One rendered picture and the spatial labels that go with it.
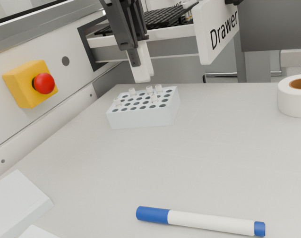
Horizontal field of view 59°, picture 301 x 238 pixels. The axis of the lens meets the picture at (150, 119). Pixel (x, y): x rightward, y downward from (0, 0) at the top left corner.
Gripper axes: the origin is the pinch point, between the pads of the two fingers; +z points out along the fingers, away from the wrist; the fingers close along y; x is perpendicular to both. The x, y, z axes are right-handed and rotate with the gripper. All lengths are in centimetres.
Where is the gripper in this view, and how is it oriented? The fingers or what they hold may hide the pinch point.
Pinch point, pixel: (140, 62)
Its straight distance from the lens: 51.5
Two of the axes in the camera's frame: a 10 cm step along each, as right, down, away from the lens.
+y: -2.6, 5.4, -8.0
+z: 2.5, 8.4, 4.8
